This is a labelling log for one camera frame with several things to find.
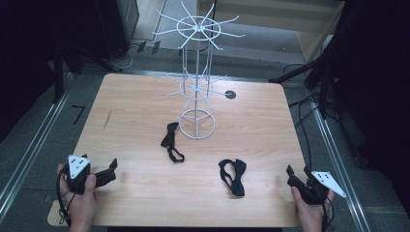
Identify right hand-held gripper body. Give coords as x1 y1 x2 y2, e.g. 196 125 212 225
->
301 167 347 206

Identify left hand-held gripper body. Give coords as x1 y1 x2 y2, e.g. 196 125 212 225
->
65 154 98 196

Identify black bow tie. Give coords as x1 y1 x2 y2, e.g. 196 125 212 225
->
218 158 249 198
160 121 186 163

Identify white wire display rack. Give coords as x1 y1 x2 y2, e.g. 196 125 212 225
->
151 0 246 141

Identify person's right hand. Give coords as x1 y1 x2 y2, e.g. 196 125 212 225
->
290 186 336 227

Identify person's left hand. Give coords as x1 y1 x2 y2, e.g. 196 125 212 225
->
57 163 99 227

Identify black metal stand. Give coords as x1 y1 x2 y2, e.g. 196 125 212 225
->
51 40 124 104
268 30 344 121

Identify dark cabinet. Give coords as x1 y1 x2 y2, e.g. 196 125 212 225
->
95 0 141 61

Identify pale wooden platform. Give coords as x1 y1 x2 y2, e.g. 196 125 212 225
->
196 0 345 64

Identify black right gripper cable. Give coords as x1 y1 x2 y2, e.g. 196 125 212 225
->
321 192 337 232

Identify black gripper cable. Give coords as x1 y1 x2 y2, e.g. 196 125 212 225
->
321 192 337 232
55 173 73 227

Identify metal floor rail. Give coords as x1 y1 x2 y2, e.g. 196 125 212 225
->
309 96 372 232
0 72 75 224

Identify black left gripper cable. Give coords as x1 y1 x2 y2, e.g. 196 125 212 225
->
55 173 73 227

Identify black floor cables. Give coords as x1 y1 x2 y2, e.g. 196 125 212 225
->
282 62 327 163

